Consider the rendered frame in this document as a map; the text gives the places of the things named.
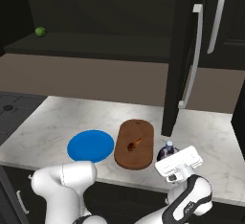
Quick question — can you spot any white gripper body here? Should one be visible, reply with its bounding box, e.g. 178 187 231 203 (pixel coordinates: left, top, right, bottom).
154 145 204 176

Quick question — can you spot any dark condiment bottle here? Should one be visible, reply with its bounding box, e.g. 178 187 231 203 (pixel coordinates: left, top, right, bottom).
156 140 180 163

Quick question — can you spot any brown chicken drumstick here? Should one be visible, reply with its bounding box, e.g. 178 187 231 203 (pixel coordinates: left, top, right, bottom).
126 137 145 152

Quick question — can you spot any brown wooden cutting board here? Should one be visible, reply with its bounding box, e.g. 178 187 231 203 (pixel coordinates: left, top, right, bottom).
113 119 156 171

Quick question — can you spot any dark lower cabinet front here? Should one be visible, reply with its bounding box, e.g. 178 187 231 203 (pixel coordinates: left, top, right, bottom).
0 165 245 224

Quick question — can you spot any blue round plate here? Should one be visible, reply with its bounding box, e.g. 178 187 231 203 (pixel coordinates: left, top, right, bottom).
66 129 115 164

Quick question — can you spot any dark open cabinet door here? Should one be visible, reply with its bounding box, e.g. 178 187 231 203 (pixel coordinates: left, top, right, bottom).
160 0 206 138

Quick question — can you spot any dark closed cabinet door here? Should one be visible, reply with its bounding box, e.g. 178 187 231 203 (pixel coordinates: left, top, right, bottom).
198 0 245 72

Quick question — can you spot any dark open cabinet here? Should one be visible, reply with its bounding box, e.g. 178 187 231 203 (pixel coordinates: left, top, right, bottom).
0 0 180 64

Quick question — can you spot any dark tall side panel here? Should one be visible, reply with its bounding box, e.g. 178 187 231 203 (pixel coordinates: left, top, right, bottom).
232 79 245 161

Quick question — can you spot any dark hob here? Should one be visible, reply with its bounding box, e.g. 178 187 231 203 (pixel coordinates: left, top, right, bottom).
0 90 49 146

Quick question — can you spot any green round fruit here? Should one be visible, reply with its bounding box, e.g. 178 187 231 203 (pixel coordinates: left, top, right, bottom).
34 26 48 38

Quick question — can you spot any long silver door handle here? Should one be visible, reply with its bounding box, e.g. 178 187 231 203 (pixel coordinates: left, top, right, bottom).
177 3 204 109

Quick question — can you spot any silver cabinet door handle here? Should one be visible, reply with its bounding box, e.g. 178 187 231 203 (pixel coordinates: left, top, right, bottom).
206 0 229 56

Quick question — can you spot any small silver cabinet handle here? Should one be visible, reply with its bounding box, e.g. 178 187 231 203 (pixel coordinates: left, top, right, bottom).
15 190 31 216

